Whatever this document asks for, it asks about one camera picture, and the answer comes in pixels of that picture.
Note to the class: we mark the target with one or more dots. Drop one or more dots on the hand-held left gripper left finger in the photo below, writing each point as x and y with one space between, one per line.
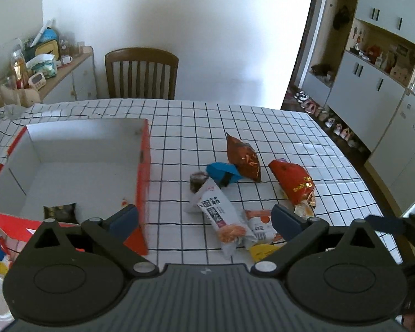
124 222

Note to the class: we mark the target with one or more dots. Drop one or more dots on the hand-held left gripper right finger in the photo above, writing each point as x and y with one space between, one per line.
286 223

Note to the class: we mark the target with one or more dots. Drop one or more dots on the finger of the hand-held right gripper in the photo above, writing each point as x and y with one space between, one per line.
384 224

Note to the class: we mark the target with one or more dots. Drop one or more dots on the white orange snack packet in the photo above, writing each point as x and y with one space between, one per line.
259 224

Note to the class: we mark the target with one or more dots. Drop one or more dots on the yellow snack packet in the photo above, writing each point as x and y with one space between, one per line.
262 251

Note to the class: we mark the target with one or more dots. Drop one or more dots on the red gold snack bag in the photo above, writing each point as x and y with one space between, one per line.
292 179

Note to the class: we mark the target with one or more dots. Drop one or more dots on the dark small snack packet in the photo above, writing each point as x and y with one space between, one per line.
59 212

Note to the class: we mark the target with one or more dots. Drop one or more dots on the white noodle snack packet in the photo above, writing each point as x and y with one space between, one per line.
218 214

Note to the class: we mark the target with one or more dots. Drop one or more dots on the brown-red chip bag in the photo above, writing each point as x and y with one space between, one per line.
243 155

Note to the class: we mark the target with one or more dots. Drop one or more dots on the blue snack packet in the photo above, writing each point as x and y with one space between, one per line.
221 171

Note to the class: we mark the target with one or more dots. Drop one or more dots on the red cardboard box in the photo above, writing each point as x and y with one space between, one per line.
72 152

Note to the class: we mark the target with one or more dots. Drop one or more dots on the checked white tablecloth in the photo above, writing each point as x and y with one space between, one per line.
193 128

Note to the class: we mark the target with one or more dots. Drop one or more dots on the row of shoes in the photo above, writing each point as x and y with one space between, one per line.
318 110

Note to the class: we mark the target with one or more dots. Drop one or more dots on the white wooden-top sideboard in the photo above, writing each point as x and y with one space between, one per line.
79 79

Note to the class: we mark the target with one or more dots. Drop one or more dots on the wooden chair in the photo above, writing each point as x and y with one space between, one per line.
141 72

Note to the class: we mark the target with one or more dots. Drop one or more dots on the white kitchen timer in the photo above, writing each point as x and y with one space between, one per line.
38 80

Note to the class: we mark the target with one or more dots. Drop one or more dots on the group of shelf ornaments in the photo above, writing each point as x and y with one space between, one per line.
380 57

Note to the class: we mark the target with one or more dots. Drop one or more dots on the green white tissue pack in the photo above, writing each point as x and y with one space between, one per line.
43 66

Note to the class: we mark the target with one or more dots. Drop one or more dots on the glass jar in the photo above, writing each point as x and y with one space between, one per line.
19 64

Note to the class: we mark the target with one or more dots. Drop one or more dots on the yellow blue container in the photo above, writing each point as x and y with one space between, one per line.
47 46

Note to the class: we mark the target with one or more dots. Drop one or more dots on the clear glass dome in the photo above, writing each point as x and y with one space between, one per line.
0 58

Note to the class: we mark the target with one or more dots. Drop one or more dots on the dark hanging bag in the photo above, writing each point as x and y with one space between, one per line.
341 17

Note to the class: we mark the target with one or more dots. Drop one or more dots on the grey wall cabinet unit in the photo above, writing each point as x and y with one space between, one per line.
352 86

